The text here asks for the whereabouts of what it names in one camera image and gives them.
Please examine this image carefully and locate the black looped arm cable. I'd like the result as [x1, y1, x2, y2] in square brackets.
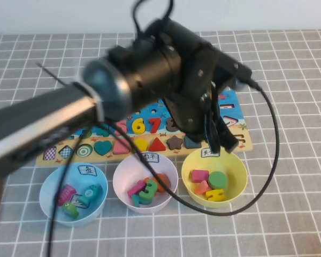
[132, 0, 174, 35]

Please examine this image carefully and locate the pink rectangle piece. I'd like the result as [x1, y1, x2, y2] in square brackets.
[191, 169, 210, 184]

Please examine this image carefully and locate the brown number eight piece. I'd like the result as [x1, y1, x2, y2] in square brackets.
[165, 116, 178, 132]

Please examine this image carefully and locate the magenta striped fish piece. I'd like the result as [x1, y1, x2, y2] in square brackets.
[56, 184, 77, 206]

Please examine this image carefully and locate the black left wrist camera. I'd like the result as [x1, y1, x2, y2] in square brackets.
[215, 52, 254, 84]

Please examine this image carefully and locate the green fish piece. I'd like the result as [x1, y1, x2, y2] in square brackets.
[61, 201, 79, 219]

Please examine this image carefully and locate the colourful wooden puzzle board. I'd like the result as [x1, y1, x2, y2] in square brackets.
[35, 89, 254, 168]

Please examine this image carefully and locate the teal number two piece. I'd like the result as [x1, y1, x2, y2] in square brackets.
[131, 194, 152, 207]

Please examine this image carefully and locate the red triangle piece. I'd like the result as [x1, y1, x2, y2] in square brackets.
[149, 137, 167, 152]

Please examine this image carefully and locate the teal heart piece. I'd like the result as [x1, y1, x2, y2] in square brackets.
[94, 139, 113, 156]

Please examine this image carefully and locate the light blue plastic bowl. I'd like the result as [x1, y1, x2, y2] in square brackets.
[39, 163, 109, 228]

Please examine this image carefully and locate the yellow number six piece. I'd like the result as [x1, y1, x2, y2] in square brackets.
[132, 117, 146, 134]

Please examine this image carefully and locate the green number three piece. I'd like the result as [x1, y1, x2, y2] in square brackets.
[139, 179, 158, 202]

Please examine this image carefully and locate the teal number four piece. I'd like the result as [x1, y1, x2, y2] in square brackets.
[95, 125, 110, 137]

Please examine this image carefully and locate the yellow pentagon piece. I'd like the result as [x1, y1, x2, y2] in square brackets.
[131, 138, 148, 153]

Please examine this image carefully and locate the dark blue square piece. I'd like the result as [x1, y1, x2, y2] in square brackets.
[184, 135, 202, 149]

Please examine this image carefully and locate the orange number ten piece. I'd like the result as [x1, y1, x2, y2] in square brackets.
[143, 173, 172, 193]

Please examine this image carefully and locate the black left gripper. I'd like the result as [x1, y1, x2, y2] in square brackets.
[173, 92, 239, 158]

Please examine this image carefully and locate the teal fish number two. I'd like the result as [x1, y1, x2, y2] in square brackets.
[79, 184, 101, 206]

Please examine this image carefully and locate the grey checked tablecloth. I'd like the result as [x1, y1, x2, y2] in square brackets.
[0, 29, 321, 257]

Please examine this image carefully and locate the magenta number one piece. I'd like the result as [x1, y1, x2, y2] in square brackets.
[127, 179, 146, 198]

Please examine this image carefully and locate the pink trapezoid piece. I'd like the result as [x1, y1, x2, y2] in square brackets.
[112, 139, 131, 155]

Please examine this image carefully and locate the pink plastic bowl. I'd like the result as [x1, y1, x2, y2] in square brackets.
[112, 152, 179, 214]

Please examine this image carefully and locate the red number seven piece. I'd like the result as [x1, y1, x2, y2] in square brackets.
[149, 117, 163, 134]

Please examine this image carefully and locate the orange wedge piece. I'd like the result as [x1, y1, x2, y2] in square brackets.
[194, 179, 211, 196]

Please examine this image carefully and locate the yellow plastic bowl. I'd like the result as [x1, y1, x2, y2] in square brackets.
[181, 148, 248, 209]

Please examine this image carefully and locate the yellow sign piece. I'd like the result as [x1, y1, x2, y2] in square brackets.
[205, 188, 227, 201]

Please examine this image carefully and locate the brown star piece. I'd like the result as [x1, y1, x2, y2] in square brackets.
[166, 135, 184, 150]

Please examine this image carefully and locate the green circle piece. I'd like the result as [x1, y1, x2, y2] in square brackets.
[208, 171, 228, 190]

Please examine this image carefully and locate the pink number five piece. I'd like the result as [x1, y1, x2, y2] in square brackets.
[114, 119, 128, 137]

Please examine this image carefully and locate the white paper label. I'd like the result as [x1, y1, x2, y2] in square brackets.
[140, 152, 160, 163]
[77, 165, 98, 177]
[200, 148, 220, 158]

